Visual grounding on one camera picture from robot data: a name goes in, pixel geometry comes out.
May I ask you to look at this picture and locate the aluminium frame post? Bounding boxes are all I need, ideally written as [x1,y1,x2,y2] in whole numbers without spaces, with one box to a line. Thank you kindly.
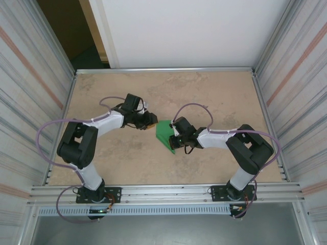
[254,0,306,75]
[24,0,77,77]

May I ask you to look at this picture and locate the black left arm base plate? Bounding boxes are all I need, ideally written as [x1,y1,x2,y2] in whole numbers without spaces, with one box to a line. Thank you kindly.
[76,187,122,204]

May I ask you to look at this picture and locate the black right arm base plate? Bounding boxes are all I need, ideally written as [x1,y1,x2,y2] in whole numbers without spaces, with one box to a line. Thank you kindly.
[211,184,257,202]

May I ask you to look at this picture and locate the grey slotted cable duct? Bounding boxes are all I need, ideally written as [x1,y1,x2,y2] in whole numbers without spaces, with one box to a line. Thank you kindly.
[37,205,232,216]

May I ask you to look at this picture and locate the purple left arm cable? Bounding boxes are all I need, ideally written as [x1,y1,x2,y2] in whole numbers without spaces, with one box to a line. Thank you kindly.
[37,96,128,224]

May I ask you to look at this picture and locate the wide aluminium mounting rail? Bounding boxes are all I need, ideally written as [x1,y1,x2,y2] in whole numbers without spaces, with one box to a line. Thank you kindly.
[27,182,306,206]

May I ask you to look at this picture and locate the white door panel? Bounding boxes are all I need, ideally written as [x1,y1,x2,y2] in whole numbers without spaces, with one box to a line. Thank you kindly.
[88,0,293,69]

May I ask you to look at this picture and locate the beige door frame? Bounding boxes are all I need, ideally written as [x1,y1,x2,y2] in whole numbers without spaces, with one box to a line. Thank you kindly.
[78,0,112,69]

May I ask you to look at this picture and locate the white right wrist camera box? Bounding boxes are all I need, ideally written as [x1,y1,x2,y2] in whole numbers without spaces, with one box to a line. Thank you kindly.
[169,121,180,136]

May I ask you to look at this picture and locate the grey metal lower shelf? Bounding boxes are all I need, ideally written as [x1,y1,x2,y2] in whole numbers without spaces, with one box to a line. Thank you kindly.
[30,204,306,245]

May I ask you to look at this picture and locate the thin aluminium table edge rail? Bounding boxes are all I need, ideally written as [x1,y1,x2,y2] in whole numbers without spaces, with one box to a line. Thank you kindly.
[75,66,256,76]

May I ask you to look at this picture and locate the green square paper sheet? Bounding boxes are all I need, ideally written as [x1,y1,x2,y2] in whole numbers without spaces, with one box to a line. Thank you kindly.
[155,119,179,155]

